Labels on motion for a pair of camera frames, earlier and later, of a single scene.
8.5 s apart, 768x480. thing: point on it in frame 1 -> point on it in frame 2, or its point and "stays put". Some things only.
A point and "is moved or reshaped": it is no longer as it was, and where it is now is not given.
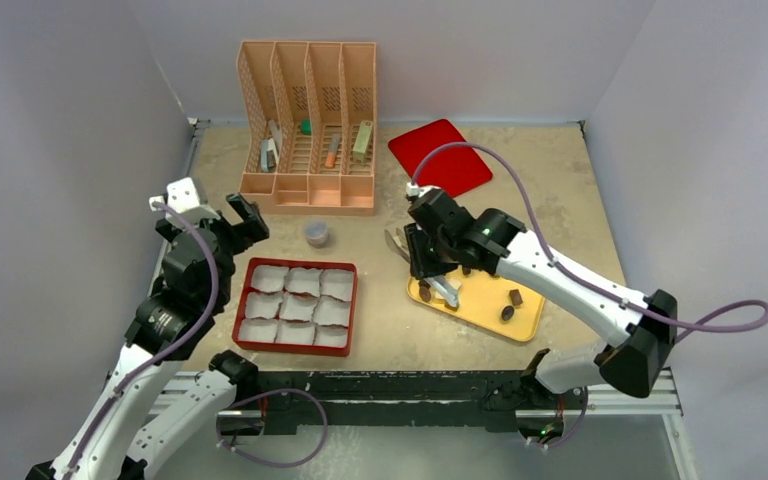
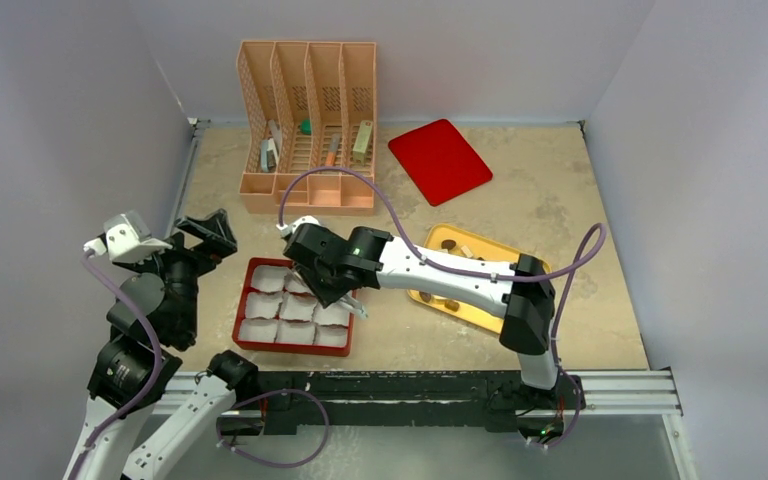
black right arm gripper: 421,250 -> 326,282
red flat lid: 455,171 stays put
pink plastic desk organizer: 309,117 stays put
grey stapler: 269,157 stays put
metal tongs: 440,284 is moved or reshaped
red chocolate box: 297,305 stays put
